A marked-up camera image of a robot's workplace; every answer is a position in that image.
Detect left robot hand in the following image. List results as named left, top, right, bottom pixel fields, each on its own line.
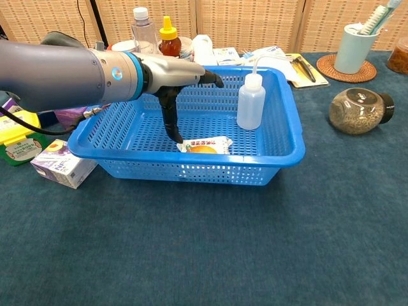
left=135, top=52, right=225, bottom=144

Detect snack packet with orange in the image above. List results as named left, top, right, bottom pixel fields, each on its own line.
left=177, top=136, right=233, bottom=155

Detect small purple carton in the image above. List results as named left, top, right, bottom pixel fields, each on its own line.
left=54, top=106, right=89, bottom=128

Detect purple white tube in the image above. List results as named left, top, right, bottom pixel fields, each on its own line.
left=0, top=97, right=20, bottom=115

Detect green tub yellow lid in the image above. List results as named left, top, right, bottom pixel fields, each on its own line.
left=0, top=111, right=48, bottom=167

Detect honey bottle yellow cap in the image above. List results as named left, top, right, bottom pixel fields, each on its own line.
left=158, top=15, right=182, bottom=58

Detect clear round clip container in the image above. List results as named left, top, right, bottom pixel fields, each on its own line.
left=180, top=36, right=195, bottom=61

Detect clear plastic water bottle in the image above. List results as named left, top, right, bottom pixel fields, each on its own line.
left=131, top=6, right=159, bottom=54

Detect white paper cup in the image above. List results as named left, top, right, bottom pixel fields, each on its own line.
left=111, top=40, right=141, bottom=54

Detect small white blue box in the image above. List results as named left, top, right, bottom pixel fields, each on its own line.
left=212, top=47, right=242, bottom=67

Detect white squeeze wash bottle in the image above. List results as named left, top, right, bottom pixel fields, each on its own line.
left=236, top=54, right=289, bottom=131

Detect bamboo folding screen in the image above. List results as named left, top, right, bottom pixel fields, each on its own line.
left=0, top=0, right=408, bottom=61

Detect blue plastic basket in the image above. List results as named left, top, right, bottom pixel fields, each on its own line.
left=67, top=65, right=306, bottom=187

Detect white plastic bag pack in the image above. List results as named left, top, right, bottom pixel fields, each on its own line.
left=244, top=45, right=299, bottom=82

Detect grey green towel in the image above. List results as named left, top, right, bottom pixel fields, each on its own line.
left=40, top=31, right=87, bottom=48

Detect razor in yellow pack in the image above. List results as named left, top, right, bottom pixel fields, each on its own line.
left=285, top=53, right=330, bottom=89

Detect purple white plum carton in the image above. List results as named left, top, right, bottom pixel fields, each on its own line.
left=30, top=138, right=98, bottom=189

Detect round woven coaster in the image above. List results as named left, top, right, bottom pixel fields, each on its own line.
left=316, top=54, right=377, bottom=84

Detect teal table cloth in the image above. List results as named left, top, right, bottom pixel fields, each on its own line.
left=0, top=52, right=408, bottom=306

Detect light blue cup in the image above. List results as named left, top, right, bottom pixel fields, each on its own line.
left=333, top=24, right=381, bottom=75

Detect round glass jar black lid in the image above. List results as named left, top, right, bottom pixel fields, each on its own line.
left=328, top=87, right=395, bottom=136

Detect white ridged brush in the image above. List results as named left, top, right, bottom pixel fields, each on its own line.
left=359, top=5, right=389, bottom=35

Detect amber jar brown contents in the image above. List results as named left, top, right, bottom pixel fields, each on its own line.
left=386, top=36, right=408, bottom=76

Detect teal toothbrush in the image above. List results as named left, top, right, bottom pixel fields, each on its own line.
left=372, top=0, right=404, bottom=34

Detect thin black hanging cable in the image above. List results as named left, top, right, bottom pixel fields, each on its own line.
left=77, top=0, right=89, bottom=48

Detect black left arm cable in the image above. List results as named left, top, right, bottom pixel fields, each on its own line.
left=0, top=103, right=112, bottom=136

